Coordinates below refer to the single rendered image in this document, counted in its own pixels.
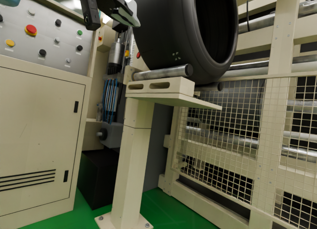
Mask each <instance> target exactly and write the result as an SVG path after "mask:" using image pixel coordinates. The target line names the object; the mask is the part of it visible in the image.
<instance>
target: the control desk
mask: <svg viewBox="0 0 317 229"><path fill-rule="evenodd" d="M99 30H100V28H99V29H97V30H96V31H90V30H87V29H86V26H85V22H84V17H83V16H82V15H80V14H78V13H77V12H75V11H73V10H71V9H69V8H67V7H65V6H63V5H61V4H59V3H57V2H56V1H54V0H21V1H20V3H19V5H18V6H17V7H9V6H6V5H3V4H1V3H0V229H17V228H20V227H23V226H26V225H29V224H32V223H36V222H39V221H42V220H45V219H48V218H51V217H54V216H57V215H60V214H63V213H66V212H69V211H72V210H73V207H74V201H75V192H76V185H77V179H78V172H79V166H80V159H81V152H82V146H83V137H84V130H85V124H86V117H87V110H88V104H89V98H90V91H91V85H92V76H93V70H94V63H95V57H96V50H97V43H98V37H99Z"/></svg>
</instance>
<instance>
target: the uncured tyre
mask: <svg viewBox="0 0 317 229"><path fill-rule="evenodd" d="M134 1H135V2H136V4H137V18H138V20H139V22H140V24H141V26H140V27H132V29H133V35H134V39H135V42H136V45H137V48H138V50H139V53H140V55H141V57H142V59H143V61H144V62H145V64H146V65H147V67H148V68H149V70H156V69H161V68H168V67H174V66H180V65H185V64H191V65H192V67H193V74H192V75H191V76H185V77H184V78H186V79H188V80H191V81H193V82H194V83H195V85H205V84H209V83H212V82H215V81H217V80H218V79H219V78H220V77H221V76H222V75H223V74H224V73H225V72H226V71H227V70H228V69H229V68H230V66H231V64H232V61H233V59H234V56H235V52H236V48H237V42H238V32H239V15H238V4H237V0H134ZM152 49H153V50H152ZM148 50H152V51H148ZM177 50H178V51H179V53H180V56H181V58H182V60H180V61H176V62H175V60H174V58H173V56H172V52H174V51H177ZM145 51H148V52H145ZM143 52H145V53H143Z"/></svg>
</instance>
